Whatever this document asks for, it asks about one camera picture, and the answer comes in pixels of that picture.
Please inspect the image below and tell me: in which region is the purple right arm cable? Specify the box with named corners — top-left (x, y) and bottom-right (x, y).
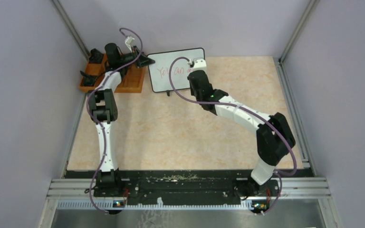
top-left (168, 57), bottom-right (298, 215)

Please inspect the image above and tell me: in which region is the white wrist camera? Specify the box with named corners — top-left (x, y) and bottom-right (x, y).
top-left (189, 58), bottom-right (207, 73)
top-left (125, 36), bottom-right (135, 52)

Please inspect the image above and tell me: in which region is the small black-framed whiteboard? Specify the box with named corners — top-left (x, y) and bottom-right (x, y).
top-left (148, 47), bottom-right (205, 93)

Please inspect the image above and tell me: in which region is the right aluminium corner post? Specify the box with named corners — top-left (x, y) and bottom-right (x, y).
top-left (279, 0), bottom-right (320, 65)

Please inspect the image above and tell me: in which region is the aluminium front rail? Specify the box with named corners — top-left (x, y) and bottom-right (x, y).
top-left (47, 178), bottom-right (331, 199)

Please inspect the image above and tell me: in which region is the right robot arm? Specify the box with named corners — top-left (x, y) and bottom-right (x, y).
top-left (188, 70), bottom-right (296, 199)

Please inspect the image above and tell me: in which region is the black part tray front-left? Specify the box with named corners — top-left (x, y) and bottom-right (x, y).
top-left (80, 71), bottom-right (97, 87)

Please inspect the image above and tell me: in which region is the white slotted cable duct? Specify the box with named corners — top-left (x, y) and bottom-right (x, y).
top-left (57, 198), bottom-right (254, 211)

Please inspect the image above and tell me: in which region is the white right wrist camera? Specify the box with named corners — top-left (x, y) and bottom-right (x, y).
top-left (189, 58), bottom-right (207, 73)

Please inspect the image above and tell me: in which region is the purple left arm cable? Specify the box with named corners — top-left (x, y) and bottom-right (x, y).
top-left (86, 28), bottom-right (144, 215)

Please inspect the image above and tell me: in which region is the right aluminium side rail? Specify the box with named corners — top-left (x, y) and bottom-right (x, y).
top-left (273, 57), bottom-right (315, 176)

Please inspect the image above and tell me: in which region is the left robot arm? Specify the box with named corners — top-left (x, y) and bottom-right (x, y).
top-left (86, 43), bottom-right (155, 197)

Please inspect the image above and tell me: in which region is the left aluminium corner post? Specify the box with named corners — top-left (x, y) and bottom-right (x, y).
top-left (50, 0), bottom-right (90, 60)

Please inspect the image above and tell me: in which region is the aluminium corner post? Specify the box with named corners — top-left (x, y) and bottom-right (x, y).
top-left (50, 0), bottom-right (90, 60)
top-left (279, 0), bottom-right (320, 65)

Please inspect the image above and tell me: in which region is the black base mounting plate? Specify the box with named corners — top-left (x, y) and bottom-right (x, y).
top-left (65, 169), bottom-right (314, 207)

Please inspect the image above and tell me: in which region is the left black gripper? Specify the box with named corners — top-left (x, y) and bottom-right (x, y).
top-left (119, 46), bottom-right (155, 68)

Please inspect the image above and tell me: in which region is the orange wooden compartment tray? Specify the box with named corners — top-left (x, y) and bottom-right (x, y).
top-left (78, 54), bottom-right (146, 93)

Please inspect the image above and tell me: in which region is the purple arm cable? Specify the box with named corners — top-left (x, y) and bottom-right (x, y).
top-left (86, 28), bottom-right (144, 215)
top-left (168, 57), bottom-right (298, 215)

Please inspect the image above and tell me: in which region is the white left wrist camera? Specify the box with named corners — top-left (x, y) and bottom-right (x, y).
top-left (125, 36), bottom-right (135, 52)

